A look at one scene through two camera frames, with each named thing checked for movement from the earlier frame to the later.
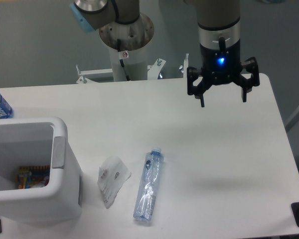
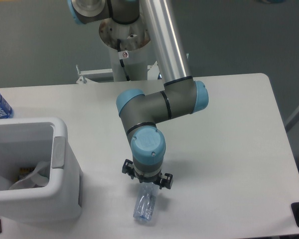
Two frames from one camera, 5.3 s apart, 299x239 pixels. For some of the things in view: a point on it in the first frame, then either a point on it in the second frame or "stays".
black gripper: (219, 66) -> (166, 180)
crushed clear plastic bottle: (145, 198) stays
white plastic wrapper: (112, 175) -> (39, 178)
